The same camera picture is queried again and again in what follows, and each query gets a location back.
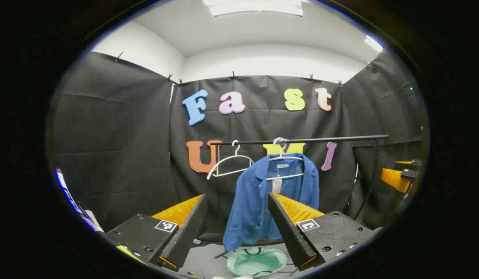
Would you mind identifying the green mesh laundry hamper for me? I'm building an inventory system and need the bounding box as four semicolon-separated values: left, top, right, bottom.
227;246;287;277

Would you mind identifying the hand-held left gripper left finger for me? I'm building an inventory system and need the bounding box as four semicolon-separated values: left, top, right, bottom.
105;194;208;272

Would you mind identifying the large ceiling light panel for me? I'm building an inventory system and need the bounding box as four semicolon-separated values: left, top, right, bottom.
202;0;304;17

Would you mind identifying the black metal clothes rack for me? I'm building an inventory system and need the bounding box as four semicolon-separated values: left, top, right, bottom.
210;134;390;260

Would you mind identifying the small ceiling light panel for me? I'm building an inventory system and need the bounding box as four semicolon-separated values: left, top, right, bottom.
365;35;384;53

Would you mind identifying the lit monitor screen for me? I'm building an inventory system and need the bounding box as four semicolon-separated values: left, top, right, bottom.
55;168;85;214

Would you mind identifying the white plastic hanger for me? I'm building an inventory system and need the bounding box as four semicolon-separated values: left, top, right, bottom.
266;138;305;181
207;140;255;180

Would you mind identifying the blue corduroy jacket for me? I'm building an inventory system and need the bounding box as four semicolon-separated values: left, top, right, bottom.
223;153;320;252

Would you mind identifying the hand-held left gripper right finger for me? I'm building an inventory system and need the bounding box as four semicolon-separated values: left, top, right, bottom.
267;192;382;272

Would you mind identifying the row of black backdrop clips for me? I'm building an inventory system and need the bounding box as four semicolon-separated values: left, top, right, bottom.
114;52;374;88

